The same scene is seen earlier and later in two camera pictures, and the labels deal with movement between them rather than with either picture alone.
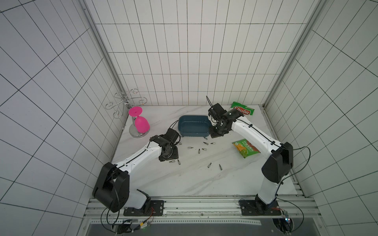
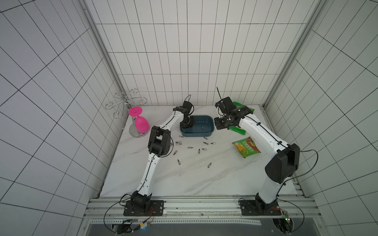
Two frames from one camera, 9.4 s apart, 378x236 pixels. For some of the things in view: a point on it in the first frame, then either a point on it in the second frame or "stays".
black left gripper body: (172, 154) → (188, 122)
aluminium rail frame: (206, 210) stays
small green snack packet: (245, 148) stays
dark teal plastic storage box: (194, 125) stays
